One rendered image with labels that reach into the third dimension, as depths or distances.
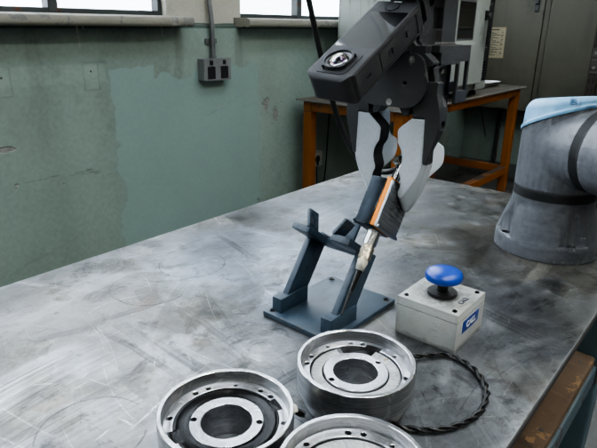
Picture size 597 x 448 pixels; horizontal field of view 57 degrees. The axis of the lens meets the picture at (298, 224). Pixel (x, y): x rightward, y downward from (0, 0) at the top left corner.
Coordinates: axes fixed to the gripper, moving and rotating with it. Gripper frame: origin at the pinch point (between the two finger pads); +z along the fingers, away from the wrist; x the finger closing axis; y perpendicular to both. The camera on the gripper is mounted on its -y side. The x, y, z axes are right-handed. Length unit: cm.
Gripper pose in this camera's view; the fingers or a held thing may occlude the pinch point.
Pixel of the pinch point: (387, 196)
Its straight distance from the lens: 52.9
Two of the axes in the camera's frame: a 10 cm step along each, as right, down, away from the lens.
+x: -7.5, -2.3, 6.2
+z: -0.1, 9.4, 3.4
